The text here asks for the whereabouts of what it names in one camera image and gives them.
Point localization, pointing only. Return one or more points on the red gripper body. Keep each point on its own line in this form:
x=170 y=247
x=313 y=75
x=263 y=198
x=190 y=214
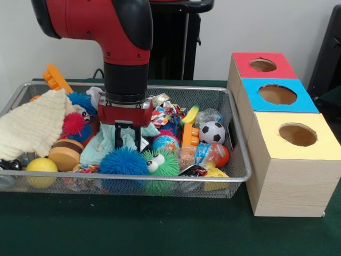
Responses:
x=125 y=116

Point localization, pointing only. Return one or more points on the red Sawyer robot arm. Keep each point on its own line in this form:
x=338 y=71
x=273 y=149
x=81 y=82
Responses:
x=106 y=32

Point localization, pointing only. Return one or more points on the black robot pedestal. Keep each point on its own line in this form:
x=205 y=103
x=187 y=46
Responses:
x=181 y=40

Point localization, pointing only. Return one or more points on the cream muslin cloth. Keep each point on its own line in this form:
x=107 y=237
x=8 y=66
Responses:
x=32 y=125

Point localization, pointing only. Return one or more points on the yellow ball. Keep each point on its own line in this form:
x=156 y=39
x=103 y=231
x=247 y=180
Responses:
x=41 y=165

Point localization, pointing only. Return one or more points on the pink blue fuzzy caterpillar toy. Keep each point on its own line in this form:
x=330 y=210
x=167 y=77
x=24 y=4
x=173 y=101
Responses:
x=73 y=122

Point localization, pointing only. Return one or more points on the orange plastic toy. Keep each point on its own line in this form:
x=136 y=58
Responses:
x=53 y=76

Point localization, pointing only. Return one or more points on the green spiky toy with eyes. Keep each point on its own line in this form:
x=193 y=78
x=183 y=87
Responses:
x=170 y=164

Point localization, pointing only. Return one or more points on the dark green side tablecloth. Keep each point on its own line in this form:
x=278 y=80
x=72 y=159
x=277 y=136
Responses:
x=331 y=96

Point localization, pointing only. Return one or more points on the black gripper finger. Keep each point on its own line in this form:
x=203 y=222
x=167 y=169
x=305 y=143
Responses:
x=118 y=136
x=137 y=138

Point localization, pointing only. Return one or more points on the tan brown toy hamburger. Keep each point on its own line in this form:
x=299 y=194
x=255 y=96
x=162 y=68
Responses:
x=65 y=157

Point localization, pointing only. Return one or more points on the blue spiky ball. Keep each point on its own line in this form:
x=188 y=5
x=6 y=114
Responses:
x=123 y=161
x=81 y=99

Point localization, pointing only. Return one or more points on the light blue muslin cloth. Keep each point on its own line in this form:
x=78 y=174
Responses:
x=96 y=149

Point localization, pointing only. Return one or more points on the wooden box with three holes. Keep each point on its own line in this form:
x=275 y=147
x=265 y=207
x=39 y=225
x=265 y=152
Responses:
x=293 y=186

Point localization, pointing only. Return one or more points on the black white soccer ball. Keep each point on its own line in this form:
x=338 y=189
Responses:
x=211 y=133

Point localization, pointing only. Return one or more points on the black stand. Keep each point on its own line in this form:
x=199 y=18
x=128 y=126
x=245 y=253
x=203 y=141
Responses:
x=329 y=48

